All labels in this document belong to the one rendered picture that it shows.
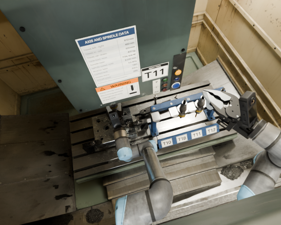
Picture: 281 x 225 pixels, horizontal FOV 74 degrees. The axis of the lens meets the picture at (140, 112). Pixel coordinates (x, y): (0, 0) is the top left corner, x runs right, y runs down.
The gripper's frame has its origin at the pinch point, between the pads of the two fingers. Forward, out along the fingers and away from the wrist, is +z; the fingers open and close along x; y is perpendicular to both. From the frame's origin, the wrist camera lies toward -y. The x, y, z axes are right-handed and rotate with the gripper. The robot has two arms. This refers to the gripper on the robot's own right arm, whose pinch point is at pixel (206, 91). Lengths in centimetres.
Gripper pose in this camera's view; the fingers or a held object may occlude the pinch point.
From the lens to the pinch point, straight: 68.4
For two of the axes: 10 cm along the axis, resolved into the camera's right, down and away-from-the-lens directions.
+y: 0.8, 4.9, 8.7
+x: 7.1, -6.4, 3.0
